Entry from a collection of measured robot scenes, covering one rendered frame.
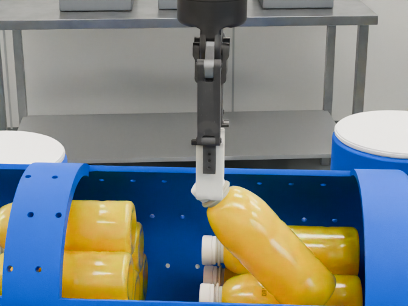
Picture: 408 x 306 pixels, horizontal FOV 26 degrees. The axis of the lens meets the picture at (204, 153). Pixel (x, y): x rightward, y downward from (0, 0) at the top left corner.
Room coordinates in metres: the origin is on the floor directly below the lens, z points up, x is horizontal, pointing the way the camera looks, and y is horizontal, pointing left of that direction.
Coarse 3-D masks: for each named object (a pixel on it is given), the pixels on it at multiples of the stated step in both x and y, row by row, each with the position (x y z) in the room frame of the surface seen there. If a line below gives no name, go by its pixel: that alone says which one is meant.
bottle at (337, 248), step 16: (304, 240) 1.02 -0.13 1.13; (320, 240) 1.02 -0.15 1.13; (336, 240) 1.02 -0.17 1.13; (352, 240) 1.02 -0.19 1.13; (224, 256) 1.03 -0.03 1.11; (320, 256) 1.01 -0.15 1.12; (336, 256) 1.01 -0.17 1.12; (352, 256) 1.00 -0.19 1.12; (240, 272) 1.02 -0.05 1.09; (336, 272) 1.01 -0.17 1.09; (352, 272) 1.00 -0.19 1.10
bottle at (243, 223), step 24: (240, 192) 0.93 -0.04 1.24; (216, 216) 0.92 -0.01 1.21; (240, 216) 0.91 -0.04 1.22; (264, 216) 0.92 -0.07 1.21; (240, 240) 0.90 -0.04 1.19; (264, 240) 0.91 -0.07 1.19; (288, 240) 0.92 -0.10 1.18; (264, 264) 0.90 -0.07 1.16; (288, 264) 0.91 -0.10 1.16; (312, 264) 0.92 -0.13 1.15; (288, 288) 0.90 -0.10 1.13; (312, 288) 0.90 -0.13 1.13
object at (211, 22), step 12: (180, 0) 0.92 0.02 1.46; (192, 0) 0.91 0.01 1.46; (204, 0) 0.90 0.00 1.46; (216, 0) 0.90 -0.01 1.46; (228, 0) 0.91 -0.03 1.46; (240, 0) 0.92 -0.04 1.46; (180, 12) 0.92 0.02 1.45; (192, 12) 0.91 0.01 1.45; (204, 12) 0.90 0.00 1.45; (216, 12) 0.90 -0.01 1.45; (228, 12) 0.91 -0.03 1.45; (240, 12) 0.92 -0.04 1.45; (192, 24) 0.91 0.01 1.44; (204, 24) 0.90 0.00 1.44; (216, 24) 0.90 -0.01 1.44; (228, 24) 0.91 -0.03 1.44; (240, 24) 0.92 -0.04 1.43; (204, 36) 0.90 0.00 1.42; (216, 36) 0.90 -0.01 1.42; (204, 48) 0.90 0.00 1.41; (216, 48) 0.90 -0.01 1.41
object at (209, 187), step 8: (200, 152) 0.92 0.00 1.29; (216, 152) 0.91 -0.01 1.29; (200, 160) 0.92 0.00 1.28; (216, 160) 0.91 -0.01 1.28; (200, 168) 0.92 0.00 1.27; (216, 168) 0.91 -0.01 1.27; (200, 176) 0.92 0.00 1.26; (208, 176) 0.91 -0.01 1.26; (216, 176) 0.91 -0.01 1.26; (200, 184) 0.92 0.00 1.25; (208, 184) 0.91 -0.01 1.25; (216, 184) 0.91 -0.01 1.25; (200, 192) 0.91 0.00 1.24; (208, 192) 0.91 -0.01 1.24; (216, 192) 0.91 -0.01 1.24
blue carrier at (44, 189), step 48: (0, 192) 1.13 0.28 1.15; (48, 192) 0.96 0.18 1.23; (96, 192) 1.12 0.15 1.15; (144, 192) 1.12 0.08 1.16; (288, 192) 1.10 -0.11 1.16; (336, 192) 1.10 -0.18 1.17; (384, 192) 0.95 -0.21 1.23; (48, 240) 0.90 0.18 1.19; (144, 240) 1.13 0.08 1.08; (192, 240) 1.13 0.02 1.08; (384, 240) 0.89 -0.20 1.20; (48, 288) 0.87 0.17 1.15; (192, 288) 1.11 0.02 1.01; (384, 288) 0.86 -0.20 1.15
